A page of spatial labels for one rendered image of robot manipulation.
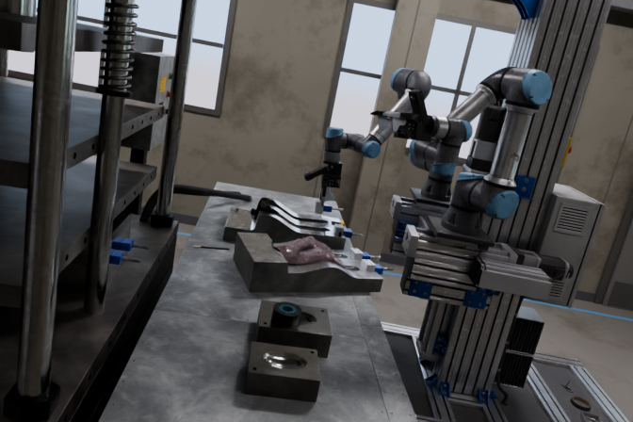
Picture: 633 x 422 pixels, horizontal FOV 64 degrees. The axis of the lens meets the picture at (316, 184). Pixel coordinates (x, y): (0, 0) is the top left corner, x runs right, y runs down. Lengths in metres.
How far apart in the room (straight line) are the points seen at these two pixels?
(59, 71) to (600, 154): 4.31
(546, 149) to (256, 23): 2.65
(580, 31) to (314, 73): 2.39
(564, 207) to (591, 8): 0.78
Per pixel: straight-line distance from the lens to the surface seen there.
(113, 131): 1.39
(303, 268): 1.77
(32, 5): 1.64
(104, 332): 1.49
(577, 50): 2.28
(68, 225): 1.47
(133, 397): 1.25
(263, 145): 4.27
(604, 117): 4.73
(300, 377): 1.26
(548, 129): 2.26
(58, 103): 0.98
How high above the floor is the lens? 1.57
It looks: 14 degrees down
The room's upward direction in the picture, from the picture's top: 11 degrees clockwise
